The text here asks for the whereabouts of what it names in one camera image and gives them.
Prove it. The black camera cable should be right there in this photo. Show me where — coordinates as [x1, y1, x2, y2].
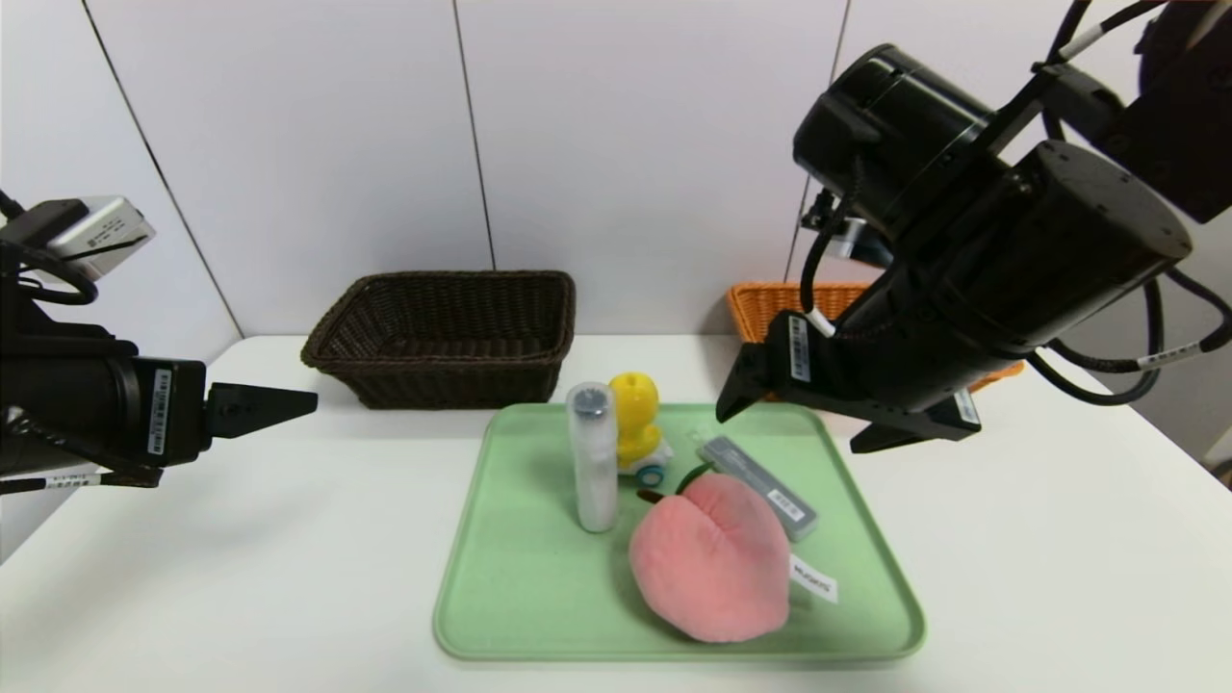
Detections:
[0, 191, 99, 305]
[799, 159, 867, 338]

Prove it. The yellow duck scooter toy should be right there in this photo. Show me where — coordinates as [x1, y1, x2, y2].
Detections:
[608, 372, 675, 487]

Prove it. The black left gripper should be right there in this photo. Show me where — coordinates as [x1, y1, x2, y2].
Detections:
[0, 354, 319, 467]

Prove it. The dark brown wicker basket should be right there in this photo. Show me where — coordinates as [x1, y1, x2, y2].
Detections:
[300, 269, 577, 410]

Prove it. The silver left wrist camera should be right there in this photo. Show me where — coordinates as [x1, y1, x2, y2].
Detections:
[46, 196, 157, 282]

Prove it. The black right camera cable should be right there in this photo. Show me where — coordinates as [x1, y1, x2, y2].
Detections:
[799, 159, 867, 338]

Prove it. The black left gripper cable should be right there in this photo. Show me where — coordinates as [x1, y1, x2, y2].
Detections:
[0, 469, 160, 494]

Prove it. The white cylindrical bottle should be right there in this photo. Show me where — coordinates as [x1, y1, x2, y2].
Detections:
[565, 381, 620, 534]

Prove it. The orange wicker basket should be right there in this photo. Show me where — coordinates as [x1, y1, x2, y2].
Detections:
[727, 281, 1026, 396]

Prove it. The grey pencil lead case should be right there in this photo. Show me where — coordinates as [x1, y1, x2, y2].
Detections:
[691, 430, 819, 543]

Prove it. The black left camera cable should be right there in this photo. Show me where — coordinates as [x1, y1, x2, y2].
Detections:
[0, 191, 99, 305]

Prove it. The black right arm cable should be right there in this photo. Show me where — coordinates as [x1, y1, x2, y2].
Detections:
[1025, 265, 1232, 405]

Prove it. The pink plush peach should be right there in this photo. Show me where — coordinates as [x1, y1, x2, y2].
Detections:
[629, 465, 838, 644]

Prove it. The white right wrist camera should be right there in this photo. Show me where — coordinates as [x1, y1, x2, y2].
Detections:
[823, 217, 894, 270]

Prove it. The green plastic tray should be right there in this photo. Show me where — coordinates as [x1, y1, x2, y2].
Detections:
[433, 401, 927, 663]

